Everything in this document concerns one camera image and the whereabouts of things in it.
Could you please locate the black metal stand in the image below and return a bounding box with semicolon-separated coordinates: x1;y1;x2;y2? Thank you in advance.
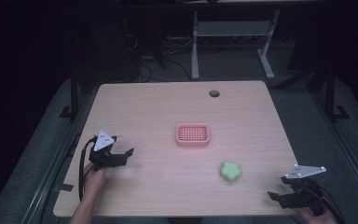
58;66;82;121
323;60;351;122

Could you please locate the green flower-shaped soap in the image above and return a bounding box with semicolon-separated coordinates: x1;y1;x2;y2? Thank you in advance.
219;160;242;183

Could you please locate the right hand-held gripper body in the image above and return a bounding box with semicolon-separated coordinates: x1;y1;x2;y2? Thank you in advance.
281;164;328;217

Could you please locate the tangle of floor cables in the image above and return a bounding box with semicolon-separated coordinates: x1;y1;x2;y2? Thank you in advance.
122;31;194;82

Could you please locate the white metal desk frame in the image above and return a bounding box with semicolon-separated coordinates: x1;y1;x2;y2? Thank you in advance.
190;8;282;81

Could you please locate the black clip on table edge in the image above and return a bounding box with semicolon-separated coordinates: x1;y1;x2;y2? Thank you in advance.
53;182;75;193

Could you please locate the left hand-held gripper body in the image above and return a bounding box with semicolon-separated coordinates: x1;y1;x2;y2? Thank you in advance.
89;130;129;172

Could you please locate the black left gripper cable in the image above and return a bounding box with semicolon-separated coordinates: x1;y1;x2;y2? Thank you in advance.
77;135;99;203

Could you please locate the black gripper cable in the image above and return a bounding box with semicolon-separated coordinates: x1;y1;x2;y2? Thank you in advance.
319;186;347;224
77;135;99;203

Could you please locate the person's right hand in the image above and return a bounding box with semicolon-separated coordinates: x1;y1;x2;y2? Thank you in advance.
294;206;339;224

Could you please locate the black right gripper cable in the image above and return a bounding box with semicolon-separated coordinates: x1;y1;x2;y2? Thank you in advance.
319;186;347;224

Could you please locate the person's left hand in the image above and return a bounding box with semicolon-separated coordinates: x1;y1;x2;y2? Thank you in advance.
83;162;107;203

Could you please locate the pink soap dish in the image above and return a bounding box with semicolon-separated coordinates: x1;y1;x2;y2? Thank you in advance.
175;123;211;148

